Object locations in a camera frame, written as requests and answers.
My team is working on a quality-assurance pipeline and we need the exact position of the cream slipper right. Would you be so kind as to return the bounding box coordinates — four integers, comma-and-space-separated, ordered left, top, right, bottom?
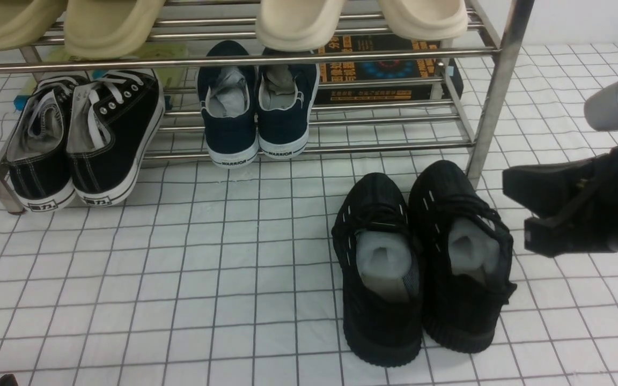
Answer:
378, 1, 468, 41

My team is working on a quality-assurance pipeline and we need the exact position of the silver metal shoe rack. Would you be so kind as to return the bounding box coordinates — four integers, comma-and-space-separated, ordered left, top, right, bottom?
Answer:
0, 1, 535, 216

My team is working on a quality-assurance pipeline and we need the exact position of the black canvas sneaker left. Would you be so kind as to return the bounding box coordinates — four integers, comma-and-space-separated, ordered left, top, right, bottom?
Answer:
5, 72, 89, 212

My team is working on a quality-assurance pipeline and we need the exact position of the green box behind rack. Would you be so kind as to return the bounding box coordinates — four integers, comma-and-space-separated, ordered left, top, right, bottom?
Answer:
42, 42, 189, 86

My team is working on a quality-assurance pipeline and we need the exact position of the cream slipper centre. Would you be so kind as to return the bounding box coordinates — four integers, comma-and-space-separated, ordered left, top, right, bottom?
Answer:
255, 1, 346, 52

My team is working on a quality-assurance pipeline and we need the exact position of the beige slipper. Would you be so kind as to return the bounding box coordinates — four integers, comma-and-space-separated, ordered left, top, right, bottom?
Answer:
63, 1, 165, 60
0, 1, 67, 51

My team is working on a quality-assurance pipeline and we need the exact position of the navy Warrior sneaker right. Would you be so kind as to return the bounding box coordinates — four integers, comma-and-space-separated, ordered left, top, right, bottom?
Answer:
256, 64, 320, 160

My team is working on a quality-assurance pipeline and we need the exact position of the black knit sneaker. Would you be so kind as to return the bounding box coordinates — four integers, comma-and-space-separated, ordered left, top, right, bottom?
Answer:
331, 173, 423, 367
409, 160, 517, 354

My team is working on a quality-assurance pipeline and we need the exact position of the navy Warrior sneaker left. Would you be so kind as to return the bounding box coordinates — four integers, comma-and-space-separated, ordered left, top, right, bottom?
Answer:
196, 64, 259, 169

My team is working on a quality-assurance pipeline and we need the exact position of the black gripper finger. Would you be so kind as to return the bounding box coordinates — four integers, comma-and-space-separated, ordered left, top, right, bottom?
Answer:
523, 207, 615, 258
502, 155, 610, 218

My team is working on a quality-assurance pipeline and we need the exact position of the black box orange text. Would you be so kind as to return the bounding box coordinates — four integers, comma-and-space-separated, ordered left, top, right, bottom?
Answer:
315, 34, 440, 106

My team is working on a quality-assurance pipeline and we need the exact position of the blue object behind rack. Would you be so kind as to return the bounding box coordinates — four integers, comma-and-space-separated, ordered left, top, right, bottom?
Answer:
14, 94, 31, 112

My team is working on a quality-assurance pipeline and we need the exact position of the black canvas sneaker right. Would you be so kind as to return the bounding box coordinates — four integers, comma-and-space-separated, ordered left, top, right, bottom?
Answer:
65, 69, 165, 207

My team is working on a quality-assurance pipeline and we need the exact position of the navy warrior sneaker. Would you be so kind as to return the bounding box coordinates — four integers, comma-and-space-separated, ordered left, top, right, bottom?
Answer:
196, 64, 259, 169
256, 64, 320, 160

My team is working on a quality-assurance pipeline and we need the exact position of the black canvas sneaker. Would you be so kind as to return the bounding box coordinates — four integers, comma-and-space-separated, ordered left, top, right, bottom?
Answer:
5, 72, 89, 212
65, 69, 165, 207

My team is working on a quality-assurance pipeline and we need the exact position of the cream slipper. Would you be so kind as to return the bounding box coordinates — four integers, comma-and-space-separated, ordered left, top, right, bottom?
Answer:
378, 1, 468, 41
255, 1, 346, 52

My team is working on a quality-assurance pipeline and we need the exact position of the beige slipper far left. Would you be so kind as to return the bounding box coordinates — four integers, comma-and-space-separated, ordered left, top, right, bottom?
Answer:
0, 1, 67, 51

